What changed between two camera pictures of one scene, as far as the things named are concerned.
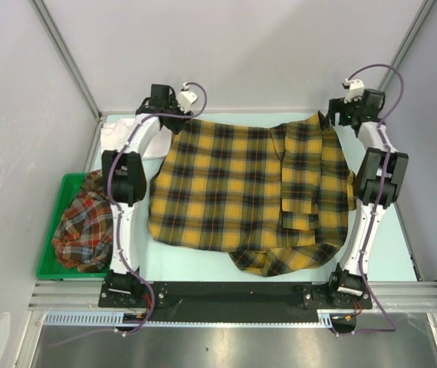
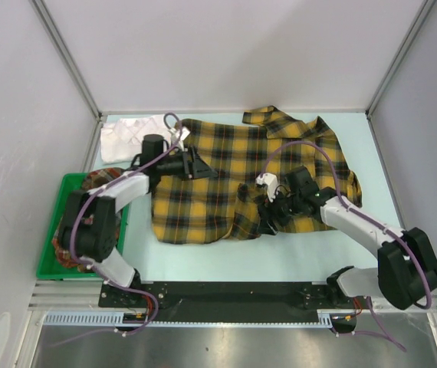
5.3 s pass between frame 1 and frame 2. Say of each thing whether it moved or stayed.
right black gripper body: moved
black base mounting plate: stayed
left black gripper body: moved
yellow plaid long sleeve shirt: moved
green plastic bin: stayed
